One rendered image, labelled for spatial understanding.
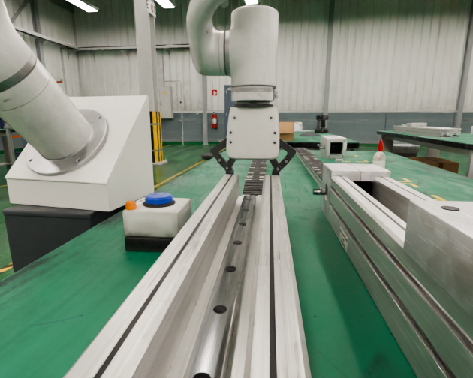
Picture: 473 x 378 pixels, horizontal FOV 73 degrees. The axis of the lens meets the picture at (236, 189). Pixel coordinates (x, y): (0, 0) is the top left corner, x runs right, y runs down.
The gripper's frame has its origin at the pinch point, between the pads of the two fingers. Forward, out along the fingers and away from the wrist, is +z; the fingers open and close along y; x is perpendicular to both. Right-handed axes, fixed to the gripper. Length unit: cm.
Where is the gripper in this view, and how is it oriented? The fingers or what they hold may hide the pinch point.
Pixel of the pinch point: (252, 184)
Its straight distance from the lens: 63.3
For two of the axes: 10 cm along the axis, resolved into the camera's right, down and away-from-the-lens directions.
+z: 0.0, 9.8, 2.2
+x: -1.0, 2.2, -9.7
